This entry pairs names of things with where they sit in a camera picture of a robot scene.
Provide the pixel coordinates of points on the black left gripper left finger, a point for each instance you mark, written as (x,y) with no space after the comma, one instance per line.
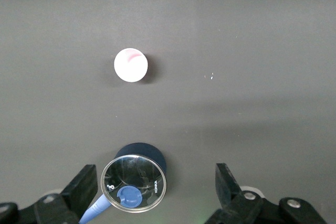
(78,190)

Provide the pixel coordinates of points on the glass lid with blue knob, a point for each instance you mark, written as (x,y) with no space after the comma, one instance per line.
(131,174)

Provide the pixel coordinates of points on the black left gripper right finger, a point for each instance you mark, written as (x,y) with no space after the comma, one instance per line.
(228,187)

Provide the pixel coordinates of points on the pink plastic cup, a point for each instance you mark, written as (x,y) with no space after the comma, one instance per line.
(130,65)

